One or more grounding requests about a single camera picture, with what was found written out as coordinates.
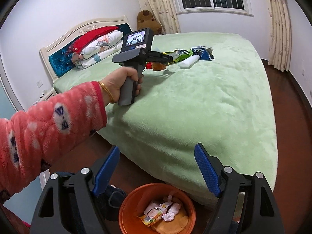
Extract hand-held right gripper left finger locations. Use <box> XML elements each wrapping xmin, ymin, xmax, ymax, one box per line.
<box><xmin>29</xmin><ymin>146</ymin><xmax>120</xmax><ymax>234</ymax></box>

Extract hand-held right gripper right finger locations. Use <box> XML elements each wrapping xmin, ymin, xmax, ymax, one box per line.
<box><xmin>194</xmin><ymin>143</ymin><xmax>285</xmax><ymax>234</ymax></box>

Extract orange snack packet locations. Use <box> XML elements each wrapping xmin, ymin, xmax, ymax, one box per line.
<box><xmin>146</xmin><ymin>61</ymin><xmax>167</xmax><ymax>72</ymax></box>

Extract green snack bag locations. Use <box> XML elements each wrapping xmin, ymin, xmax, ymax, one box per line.
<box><xmin>162</xmin><ymin>49</ymin><xmax>193</xmax><ymax>66</ymax></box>

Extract white plastic bottle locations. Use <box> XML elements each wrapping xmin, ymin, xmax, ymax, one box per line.
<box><xmin>179</xmin><ymin>54</ymin><xmax>201</xmax><ymax>69</ymax></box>

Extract blue snack packet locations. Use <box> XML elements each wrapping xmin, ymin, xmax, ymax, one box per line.
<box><xmin>191</xmin><ymin>46</ymin><xmax>215</xmax><ymax>61</ymax></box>

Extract orange plastic bin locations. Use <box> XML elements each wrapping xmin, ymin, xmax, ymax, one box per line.
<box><xmin>119</xmin><ymin>183</ymin><xmax>197</xmax><ymax>234</ymax></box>

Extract person's left forearm pink sleeve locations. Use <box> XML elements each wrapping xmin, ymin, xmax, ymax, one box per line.
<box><xmin>0</xmin><ymin>81</ymin><xmax>108</xmax><ymax>200</ymax></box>

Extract person's left hand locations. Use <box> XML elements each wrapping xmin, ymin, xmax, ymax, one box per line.
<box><xmin>104</xmin><ymin>67</ymin><xmax>143</xmax><ymax>105</ymax></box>

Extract dark blue slipper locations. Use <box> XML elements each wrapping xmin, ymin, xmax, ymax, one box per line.
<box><xmin>106</xmin><ymin>185</ymin><xmax>127</xmax><ymax>223</ymax></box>

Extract brown teddy bear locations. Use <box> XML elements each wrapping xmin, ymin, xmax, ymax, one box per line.
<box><xmin>136</xmin><ymin>10</ymin><xmax>163</xmax><ymax>35</ymax></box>

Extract folded white floral quilt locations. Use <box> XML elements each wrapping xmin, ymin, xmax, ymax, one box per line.
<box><xmin>73</xmin><ymin>41</ymin><xmax>123</xmax><ymax>70</ymax></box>

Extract red pillow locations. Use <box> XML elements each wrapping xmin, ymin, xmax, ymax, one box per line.
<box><xmin>73</xmin><ymin>27</ymin><xmax>120</xmax><ymax>54</ymax></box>

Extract cream floral curtain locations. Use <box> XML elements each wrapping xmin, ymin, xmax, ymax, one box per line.
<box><xmin>133</xmin><ymin>0</ymin><xmax>181</xmax><ymax>34</ymax></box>
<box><xmin>264</xmin><ymin>0</ymin><xmax>292</xmax><ymax>73</ymax></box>

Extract crumpled white tissue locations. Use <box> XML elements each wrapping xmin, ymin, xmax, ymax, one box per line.
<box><xmin>163</xmin><ymin>200</ymin><xmax>182</xmax><ymax>223</ymax></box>

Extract white paper wrapper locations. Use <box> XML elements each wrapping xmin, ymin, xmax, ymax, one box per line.
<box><xmin>143</xmin><ymin>195</ymin><xmax>169</xmax><ymax>218</ymax></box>

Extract bed with green plush blanket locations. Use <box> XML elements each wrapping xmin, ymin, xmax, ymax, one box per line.
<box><xmin>52</xmin><ymin>32</ymin><xmax>278</xmax><ymax>206</ymax></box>

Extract orange peel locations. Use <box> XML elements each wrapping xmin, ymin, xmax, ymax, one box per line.
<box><xmin>151</xmin><ymin>215</ymin><xmax>190</xmax><ymax>234</ymax></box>

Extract yellow snack packet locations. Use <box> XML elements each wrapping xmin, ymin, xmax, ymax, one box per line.
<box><xmin>137</xmin><ymin>214</ymin><xmax>160</xmax><ymax>226</ymax></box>

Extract cream and blue bed headboard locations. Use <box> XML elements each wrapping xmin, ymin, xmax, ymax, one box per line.
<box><xmin>39</xmin><ymin>15</ymin><xmax>133</xmax><ymax>80</ymax></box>

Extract cream nightstand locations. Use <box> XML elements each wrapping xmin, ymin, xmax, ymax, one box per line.
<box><xmin>32</xmin><ymin>88</ymin><xmax>58</xmax><ymax>106</ymax></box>

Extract gold bracelet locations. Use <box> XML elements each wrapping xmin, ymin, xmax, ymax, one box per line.
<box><xmin>98</xmin><ymin>81</ymin><xmax>115</xmax><ymax>104</ymax></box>

